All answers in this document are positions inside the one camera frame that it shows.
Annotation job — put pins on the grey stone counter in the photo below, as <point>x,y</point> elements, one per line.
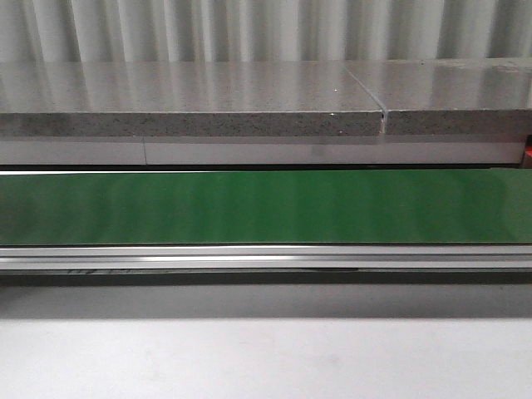
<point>423,113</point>

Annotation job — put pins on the green conveyor belt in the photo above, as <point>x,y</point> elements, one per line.
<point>277,226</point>

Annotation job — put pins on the red plastic tray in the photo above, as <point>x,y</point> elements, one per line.
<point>527,155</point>

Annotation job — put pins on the white pleated curtain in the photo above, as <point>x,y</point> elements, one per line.
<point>218,31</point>

